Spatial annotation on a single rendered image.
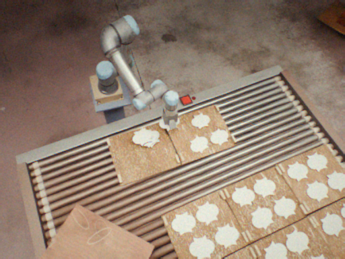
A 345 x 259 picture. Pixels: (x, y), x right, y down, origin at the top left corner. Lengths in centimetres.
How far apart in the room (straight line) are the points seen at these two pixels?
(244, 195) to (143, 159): 69
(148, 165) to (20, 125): 181
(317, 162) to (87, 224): 151
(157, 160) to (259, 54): 240
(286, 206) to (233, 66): 214
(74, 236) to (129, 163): 54
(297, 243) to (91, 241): 117
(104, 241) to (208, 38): 292
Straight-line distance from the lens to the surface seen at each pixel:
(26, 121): 340
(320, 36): 451
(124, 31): 170
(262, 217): 194
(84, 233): 175
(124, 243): 171
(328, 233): 208
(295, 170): 212
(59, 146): 209
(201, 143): 200
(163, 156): 195
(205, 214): 185
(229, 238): 186
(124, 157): 195
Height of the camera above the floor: 273
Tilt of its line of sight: 62 degrees down
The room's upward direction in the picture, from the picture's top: 7 degrees clockwise
